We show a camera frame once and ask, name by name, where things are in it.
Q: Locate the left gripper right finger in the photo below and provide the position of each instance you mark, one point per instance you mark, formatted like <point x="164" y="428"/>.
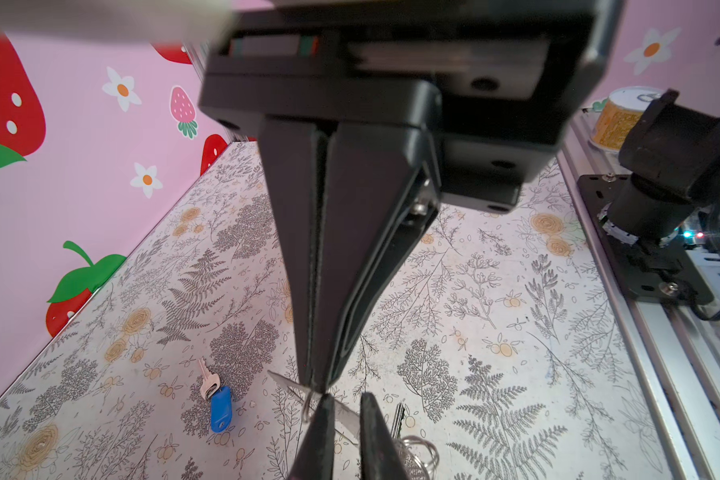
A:
<point x="379" y="459"/>

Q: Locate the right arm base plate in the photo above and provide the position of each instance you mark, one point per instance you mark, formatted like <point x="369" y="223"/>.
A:
<point x="647" y="270"/>

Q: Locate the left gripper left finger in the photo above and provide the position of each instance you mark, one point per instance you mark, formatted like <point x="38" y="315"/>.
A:
<point x="315" y="458"/>

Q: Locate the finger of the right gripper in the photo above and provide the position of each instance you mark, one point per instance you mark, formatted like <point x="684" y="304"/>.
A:
<point x="378" y="198"/>
<point x="293" y="157"/>

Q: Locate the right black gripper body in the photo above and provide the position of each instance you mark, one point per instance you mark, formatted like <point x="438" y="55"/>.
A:
<point x="495" y="82"/>

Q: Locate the blue tagged key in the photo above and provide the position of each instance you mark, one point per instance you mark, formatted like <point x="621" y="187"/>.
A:
<point x="219" y="397"/>

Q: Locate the aluminium rail frame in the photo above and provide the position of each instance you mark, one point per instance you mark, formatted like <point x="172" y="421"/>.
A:
<point x="676" y="357"/>

